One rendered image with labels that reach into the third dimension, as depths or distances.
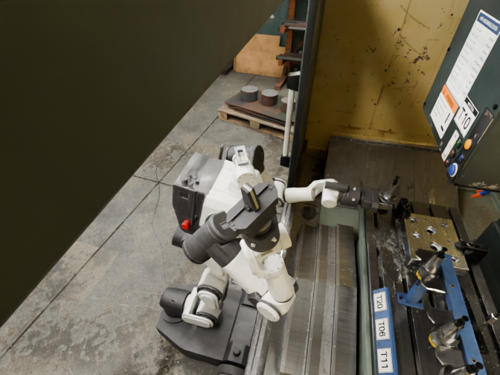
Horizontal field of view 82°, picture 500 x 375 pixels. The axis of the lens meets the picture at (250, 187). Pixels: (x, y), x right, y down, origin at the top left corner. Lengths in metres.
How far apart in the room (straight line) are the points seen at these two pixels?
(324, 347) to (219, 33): 1.37
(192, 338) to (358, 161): 1.65
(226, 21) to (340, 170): 2.05
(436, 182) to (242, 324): 1.63
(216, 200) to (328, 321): 0.82
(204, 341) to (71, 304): 1.09
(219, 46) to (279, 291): 0.73
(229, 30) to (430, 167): 2.27
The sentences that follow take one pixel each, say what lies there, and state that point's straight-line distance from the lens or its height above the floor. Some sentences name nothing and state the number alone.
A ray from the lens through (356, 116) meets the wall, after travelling 2.26.
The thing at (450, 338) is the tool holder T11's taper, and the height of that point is 1.24.
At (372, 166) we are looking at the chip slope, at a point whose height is 0.77.
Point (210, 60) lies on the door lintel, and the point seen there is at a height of 2.02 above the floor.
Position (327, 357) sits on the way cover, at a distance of 1.45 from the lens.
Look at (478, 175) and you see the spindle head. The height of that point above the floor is 1.61.
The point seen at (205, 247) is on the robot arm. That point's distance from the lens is 0.89.
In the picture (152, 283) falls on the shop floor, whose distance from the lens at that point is 2.49.
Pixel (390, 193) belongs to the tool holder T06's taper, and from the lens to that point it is 1.32.
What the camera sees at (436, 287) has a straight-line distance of 1.14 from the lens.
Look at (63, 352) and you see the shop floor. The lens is 2.49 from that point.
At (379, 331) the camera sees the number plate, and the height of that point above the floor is 0.93.
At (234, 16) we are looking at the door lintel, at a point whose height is 2.03.
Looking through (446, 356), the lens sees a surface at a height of 1.22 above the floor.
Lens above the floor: 2.07
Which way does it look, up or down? 42 degrees down
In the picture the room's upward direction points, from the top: straight up
